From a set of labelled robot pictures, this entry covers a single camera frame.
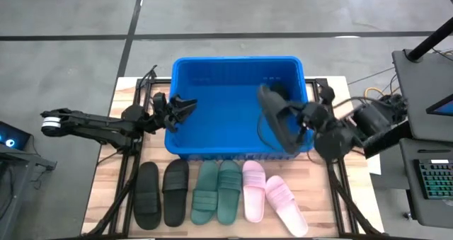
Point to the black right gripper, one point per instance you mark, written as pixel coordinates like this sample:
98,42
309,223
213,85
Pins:
309,116

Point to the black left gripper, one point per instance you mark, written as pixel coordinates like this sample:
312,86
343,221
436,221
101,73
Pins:
163,109

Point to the black rubber slide sandal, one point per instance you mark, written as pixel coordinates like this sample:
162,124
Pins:
176,194
147,197
279,88
272,109

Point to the pink rubber slide sandal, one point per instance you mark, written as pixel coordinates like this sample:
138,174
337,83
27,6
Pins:
286,208
254,194

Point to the green rubber slide sandal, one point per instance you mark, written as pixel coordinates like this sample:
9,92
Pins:
229,194
204,194

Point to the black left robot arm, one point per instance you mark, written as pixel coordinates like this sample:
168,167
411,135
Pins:
92,126

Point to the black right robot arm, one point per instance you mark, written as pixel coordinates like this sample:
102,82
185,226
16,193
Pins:
334,141

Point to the blue plastic bin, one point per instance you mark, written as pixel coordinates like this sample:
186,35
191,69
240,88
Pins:
219,119

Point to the white paper sheet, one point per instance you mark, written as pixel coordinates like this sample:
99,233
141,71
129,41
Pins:
374,165

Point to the grey desk panel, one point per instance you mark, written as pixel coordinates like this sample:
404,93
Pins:
417,91

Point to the black screen with blue display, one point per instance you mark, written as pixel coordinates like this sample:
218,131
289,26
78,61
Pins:
446,108

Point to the backlit black keyboard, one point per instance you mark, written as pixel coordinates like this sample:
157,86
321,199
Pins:
437,180

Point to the black pole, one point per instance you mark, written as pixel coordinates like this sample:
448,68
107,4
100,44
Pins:
430,40

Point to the grey keyboard desk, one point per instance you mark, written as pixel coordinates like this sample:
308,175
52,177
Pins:
442,211

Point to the black computer with blue light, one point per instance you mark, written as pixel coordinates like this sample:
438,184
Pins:
10,141

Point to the dark grey side desk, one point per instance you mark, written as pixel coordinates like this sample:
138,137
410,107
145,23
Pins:
14,183

